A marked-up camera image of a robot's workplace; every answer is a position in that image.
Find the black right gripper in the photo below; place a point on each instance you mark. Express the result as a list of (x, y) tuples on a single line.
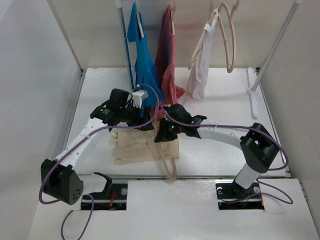
[(164, 135)]

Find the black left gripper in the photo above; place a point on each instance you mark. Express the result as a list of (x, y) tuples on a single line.
[(138, 120)]

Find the beige trousers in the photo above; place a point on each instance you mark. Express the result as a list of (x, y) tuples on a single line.
[(134, 146)]

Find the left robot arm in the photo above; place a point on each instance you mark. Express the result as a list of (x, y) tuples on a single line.
[(60, 177)]

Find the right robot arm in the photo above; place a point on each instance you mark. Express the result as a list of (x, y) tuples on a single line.
[(258, 147)]

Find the white garment on hanger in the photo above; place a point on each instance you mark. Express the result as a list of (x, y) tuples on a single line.
[(199, 73)]

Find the beige hanger under white garment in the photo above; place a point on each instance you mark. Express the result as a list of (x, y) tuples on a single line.
[(213, 12)]

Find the beige hanger under blue shirt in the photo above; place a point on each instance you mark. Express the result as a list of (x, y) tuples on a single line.
[(138, 17)]

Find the beige hanger under red shirt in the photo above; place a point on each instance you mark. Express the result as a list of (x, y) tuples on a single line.
[(172, 14)]

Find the blue t-shirt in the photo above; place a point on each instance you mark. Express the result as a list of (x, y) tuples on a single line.
[(144, 66)]

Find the red t-shirt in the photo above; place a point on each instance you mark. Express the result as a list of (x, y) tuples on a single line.
[(165, 60)]

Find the white clothes rack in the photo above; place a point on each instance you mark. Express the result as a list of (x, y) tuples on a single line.
[(252, 85)]

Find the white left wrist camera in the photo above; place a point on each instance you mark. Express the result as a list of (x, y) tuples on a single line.
[(138, 97)]

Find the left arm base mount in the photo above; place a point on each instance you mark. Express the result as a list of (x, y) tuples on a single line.
[(114, 200)]

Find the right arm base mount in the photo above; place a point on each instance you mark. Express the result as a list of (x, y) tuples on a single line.
[(232, 197)]

